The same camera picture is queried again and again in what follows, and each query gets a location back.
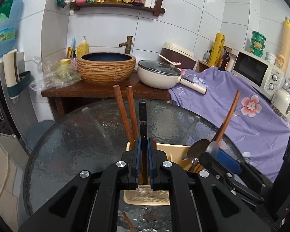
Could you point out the yellow soap pump bottle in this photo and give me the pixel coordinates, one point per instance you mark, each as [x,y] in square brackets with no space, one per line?
[83,48]

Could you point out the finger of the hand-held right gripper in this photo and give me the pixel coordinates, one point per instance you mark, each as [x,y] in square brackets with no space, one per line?
[209,160]
[228,160]

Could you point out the brown and white rice cooker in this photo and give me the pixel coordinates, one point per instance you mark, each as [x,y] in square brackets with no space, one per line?
[174,53]

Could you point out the glass pan lid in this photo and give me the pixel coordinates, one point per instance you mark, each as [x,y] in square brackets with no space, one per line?
[157,67]

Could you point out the brass bamboo style faucet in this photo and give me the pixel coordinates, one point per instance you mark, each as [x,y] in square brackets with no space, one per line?
[128,44]

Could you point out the brown glass bottle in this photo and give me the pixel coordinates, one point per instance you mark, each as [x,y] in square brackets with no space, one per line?
[224,61]

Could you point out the yellow cup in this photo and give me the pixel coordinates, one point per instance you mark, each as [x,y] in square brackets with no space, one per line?
[64,61]

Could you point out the wooden spoon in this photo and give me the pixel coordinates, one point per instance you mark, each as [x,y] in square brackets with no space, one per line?
[229,116]

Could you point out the white frying pan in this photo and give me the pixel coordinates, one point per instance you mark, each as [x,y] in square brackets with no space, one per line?
[152,81]

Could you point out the small wooden crate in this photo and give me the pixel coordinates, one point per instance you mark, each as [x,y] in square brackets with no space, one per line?
[204,66]

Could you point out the purple floral cloth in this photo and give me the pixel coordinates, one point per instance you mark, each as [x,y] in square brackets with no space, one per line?
[222,94]

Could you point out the clear plastic bag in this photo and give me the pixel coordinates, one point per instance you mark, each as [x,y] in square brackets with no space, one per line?
[46,79]

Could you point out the blue water jug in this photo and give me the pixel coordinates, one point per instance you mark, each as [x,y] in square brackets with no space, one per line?
[4,29]

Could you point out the white microwave oven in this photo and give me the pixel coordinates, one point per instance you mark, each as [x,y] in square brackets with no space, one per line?
[249,67]

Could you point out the white rice paddle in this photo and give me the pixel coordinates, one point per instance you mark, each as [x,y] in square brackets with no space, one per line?
[168,60]

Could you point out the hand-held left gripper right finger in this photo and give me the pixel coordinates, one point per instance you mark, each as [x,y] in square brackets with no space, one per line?
[151,164]

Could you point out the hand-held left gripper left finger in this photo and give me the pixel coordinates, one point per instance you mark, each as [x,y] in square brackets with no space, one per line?
[137,164]

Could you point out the brown ribbed wash basin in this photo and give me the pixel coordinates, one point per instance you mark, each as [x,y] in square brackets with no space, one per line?
[104,71]

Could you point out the wooden sink stand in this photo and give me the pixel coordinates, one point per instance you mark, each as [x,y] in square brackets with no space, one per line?
[94,91]

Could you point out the grey round stool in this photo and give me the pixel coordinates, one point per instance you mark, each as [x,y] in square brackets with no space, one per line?
[38,130]

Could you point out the green and white cup holder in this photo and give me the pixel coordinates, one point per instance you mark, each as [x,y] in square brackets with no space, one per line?
[24,79]

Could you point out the black chopstick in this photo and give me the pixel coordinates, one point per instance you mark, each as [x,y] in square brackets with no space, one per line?
[142,120]

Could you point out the beige plastic utensil holder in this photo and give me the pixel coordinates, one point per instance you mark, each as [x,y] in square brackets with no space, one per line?
[171,152]

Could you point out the small dark cap bottle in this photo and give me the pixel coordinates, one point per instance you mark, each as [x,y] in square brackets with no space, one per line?
[206,56]

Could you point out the white jar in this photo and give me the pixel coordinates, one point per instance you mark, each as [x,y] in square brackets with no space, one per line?
[270,58]

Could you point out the white paper cup stack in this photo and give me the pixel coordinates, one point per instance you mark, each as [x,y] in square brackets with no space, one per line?
[11,67]

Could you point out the yellow roll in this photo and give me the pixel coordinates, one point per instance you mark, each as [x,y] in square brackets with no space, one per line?
[217,48]

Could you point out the tall cream paper cup stack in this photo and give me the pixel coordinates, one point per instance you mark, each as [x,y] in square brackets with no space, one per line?
[286,43]

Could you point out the green noodle cup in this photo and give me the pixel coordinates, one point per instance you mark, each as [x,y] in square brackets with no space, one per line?
[258,35]
[257,44]
[256,52]

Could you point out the metal spoon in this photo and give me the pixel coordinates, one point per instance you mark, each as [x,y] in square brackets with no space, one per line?
[212,147]
[197,149]

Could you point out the brown wooden chopstick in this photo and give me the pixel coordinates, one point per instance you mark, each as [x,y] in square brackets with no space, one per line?
[131,108]
[120,108]
[128,221]
[154,143]

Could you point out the white electric kettle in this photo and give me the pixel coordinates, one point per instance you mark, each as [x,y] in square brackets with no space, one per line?
[281,99]

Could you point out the small patterned pump bottle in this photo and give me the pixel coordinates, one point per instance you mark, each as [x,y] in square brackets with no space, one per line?
[74,61]

